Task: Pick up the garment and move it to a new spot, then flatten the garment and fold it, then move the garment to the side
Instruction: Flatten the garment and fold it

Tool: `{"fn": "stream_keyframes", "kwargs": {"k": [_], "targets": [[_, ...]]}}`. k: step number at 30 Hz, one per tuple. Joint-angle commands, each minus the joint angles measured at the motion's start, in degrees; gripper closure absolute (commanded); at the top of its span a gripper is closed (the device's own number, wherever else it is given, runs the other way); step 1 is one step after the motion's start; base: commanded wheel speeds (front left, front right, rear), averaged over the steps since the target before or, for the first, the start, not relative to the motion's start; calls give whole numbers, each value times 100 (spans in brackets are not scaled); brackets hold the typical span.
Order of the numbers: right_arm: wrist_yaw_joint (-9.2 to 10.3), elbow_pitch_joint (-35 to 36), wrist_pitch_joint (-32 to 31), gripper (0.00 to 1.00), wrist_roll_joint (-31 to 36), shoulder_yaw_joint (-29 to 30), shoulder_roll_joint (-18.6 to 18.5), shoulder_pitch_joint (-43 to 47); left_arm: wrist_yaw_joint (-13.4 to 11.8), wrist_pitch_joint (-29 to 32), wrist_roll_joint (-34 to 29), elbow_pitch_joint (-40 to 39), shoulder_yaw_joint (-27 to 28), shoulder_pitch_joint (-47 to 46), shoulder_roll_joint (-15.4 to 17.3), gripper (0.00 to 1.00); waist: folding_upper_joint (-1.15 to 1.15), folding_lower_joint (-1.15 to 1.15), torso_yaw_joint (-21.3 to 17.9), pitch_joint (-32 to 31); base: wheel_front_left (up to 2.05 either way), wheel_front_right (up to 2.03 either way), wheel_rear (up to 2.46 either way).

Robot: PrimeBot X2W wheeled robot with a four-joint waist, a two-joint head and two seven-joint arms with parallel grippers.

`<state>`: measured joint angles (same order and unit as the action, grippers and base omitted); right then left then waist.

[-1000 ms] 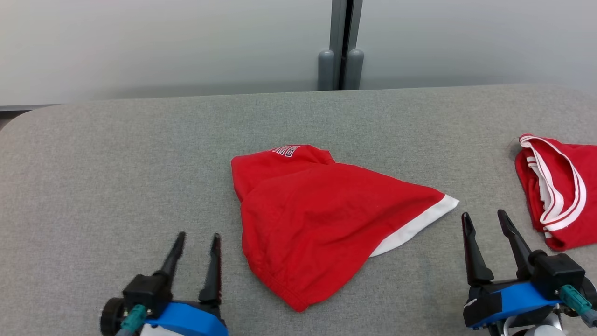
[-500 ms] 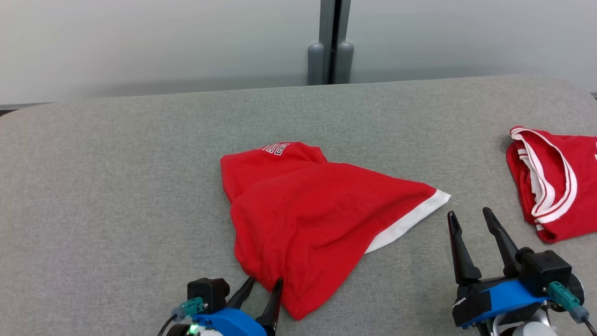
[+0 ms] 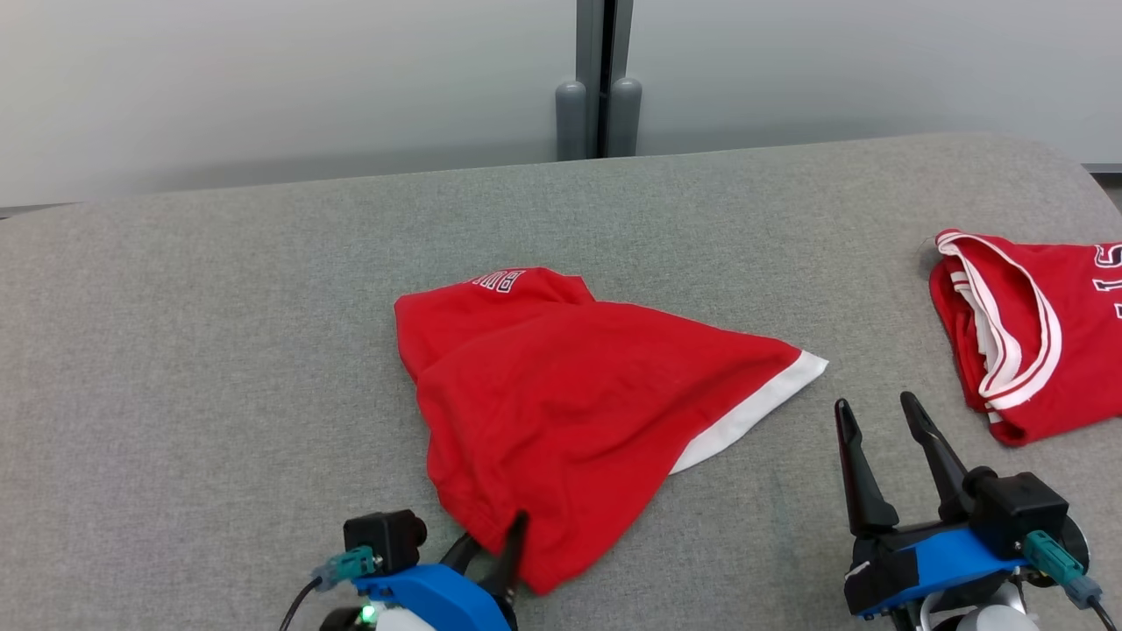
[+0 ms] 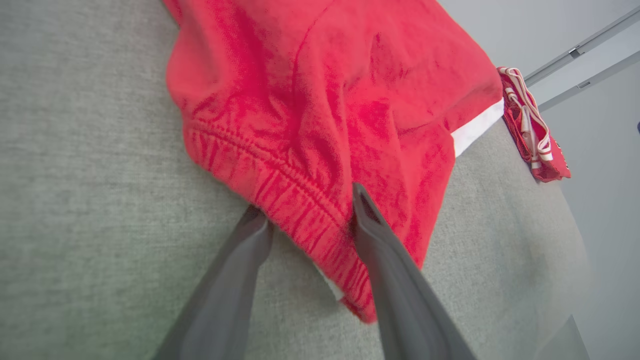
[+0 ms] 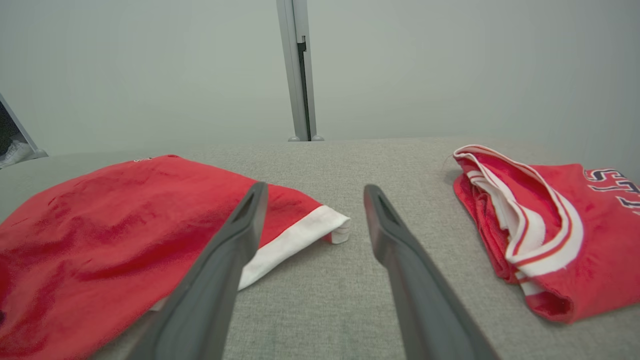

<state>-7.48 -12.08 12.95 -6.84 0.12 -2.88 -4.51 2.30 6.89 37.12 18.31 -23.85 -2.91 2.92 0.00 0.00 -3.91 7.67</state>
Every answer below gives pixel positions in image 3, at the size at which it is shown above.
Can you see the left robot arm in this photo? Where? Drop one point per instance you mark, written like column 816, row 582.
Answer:
column 394, row 620

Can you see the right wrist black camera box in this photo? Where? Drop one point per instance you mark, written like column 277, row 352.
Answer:
column 1017, row 513

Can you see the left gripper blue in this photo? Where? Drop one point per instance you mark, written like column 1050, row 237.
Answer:
column 438, row 600

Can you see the red jersey with white hem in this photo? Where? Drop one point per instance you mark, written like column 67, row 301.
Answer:
column 570, row 394

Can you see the grey fabric sofa surface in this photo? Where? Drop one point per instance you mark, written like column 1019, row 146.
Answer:
column 219, row 350

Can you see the grey partition frame post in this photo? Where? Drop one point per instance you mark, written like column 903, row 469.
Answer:
column 589, row 53

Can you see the grey cylindrical post bumper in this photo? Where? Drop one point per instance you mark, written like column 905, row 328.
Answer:
column 571, row 123
column 625, row 118

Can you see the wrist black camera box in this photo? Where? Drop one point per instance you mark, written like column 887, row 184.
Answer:
column 381, row 536
column 1017, row 513

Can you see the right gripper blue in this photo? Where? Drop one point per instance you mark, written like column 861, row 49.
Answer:
column 947, row 561

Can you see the red jersey with striped trim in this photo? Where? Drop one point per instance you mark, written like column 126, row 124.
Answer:
column 1078, row 350

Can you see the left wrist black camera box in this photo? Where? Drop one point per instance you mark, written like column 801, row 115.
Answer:
column 381, row 536

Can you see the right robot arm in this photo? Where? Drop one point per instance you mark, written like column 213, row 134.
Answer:
column 990, row 618

